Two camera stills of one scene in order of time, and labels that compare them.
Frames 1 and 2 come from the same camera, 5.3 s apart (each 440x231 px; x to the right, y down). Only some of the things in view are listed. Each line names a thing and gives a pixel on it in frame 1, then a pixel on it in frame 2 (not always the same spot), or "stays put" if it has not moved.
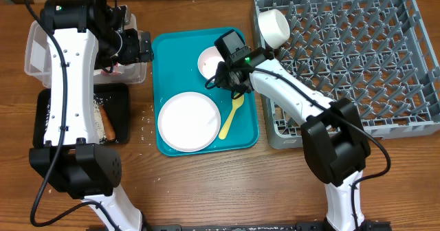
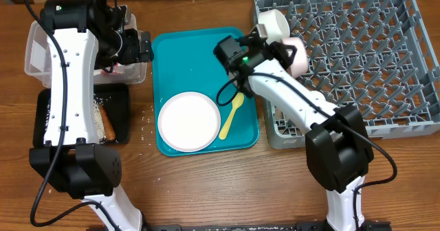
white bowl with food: x=273 y=27 stays put
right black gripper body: x=226 y=82 to x=268 y=53
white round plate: x=189 y=122 stays put
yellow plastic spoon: x=236 y=102 stays put
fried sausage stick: x=108 y=129 stays put
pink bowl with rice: x=208 y=62 to x=298 y=67
